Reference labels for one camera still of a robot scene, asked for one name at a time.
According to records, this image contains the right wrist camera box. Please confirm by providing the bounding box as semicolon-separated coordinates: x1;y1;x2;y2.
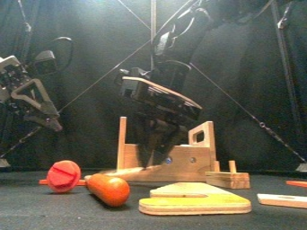
117;66;154;81

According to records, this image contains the wooden block with pegs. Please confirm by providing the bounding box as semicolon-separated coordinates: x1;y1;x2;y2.
206;160;252;190

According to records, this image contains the orange toy screwdriver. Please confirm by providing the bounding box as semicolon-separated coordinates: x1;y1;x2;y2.
39;172;132;208

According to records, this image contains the wooden toy toolbox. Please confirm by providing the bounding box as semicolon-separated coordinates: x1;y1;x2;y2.
104;116;219;183

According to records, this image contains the vertical metal frame pole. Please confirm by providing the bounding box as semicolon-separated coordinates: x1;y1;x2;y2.
150;0;158;72

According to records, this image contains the yellow-edged wooden plate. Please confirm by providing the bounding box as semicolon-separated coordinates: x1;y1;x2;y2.
137;181;254;217

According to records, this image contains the orange flat toy piece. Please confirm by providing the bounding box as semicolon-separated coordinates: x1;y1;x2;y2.
286;180;307;189

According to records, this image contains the thin diagonal brace rod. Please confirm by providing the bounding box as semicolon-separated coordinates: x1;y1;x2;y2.
115;0;307;164
0;0;202;159

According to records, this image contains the dark metal frame post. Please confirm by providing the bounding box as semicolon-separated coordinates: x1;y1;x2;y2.
270;0;304;147

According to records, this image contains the red toy screw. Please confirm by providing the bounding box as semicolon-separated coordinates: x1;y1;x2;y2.
45;160;83;194

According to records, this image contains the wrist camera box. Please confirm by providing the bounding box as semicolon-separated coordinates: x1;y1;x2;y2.
117;66;154;81
32;49;59;76

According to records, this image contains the black camera cable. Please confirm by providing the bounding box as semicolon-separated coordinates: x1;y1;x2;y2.
51;36;76;74

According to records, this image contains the flat wooden strip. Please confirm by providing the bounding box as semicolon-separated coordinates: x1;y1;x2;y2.
255;193;307;209

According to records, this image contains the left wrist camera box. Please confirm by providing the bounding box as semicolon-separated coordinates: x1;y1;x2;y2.
32;49;59;76

